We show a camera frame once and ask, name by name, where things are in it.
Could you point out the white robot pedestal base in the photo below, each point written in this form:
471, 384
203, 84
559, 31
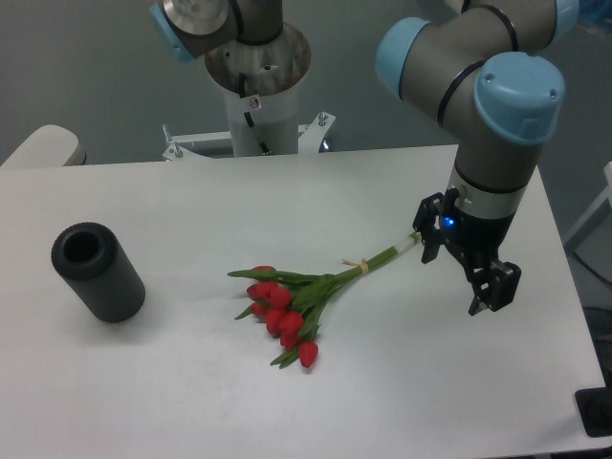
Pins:
260, 85

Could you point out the white chair armrest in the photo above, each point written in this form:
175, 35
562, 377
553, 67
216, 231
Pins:
48, 146

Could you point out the red tulip bouquet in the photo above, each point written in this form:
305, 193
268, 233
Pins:
291, 304

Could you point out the white furniture at right edge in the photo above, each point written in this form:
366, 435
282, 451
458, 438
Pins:
587, 222

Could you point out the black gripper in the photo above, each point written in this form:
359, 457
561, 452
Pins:
475, 243

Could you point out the dark grey cylindrical vase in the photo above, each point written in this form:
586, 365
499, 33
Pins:
91, 260

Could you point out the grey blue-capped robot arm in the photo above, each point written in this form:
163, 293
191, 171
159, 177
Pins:
479, 76

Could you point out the black device at table edge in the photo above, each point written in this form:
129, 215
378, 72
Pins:
594, 405

